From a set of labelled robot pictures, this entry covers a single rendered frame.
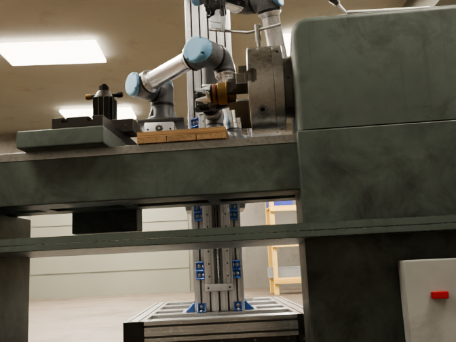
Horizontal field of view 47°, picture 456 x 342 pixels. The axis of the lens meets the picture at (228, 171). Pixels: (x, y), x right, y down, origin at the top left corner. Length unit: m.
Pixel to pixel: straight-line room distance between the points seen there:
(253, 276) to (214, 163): 8.49
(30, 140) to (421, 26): 1.34
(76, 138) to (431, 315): 1.22
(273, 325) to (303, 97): 1.08
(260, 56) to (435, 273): 0.90
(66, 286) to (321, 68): 9.10
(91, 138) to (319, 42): 0.81
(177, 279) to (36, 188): 8.33
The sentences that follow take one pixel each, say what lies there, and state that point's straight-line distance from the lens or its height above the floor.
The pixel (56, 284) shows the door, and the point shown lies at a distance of 10.51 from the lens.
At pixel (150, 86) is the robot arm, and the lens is 2.51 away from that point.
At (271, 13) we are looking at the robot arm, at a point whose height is 1.63.
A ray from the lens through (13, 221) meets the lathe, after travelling 2.20.
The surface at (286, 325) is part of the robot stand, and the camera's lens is 2.37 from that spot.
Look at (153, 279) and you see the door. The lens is 10.15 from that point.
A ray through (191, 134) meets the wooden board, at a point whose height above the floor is 0.89.
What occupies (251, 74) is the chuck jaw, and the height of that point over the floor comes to 1.09.
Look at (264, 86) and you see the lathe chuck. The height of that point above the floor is 1.04.
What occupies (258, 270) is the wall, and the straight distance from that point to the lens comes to 10.16.
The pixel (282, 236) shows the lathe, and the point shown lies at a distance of 1.55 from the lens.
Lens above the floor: 0.45
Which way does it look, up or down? 10 degrees up
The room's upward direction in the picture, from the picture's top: 3 degrees counter-clockwise
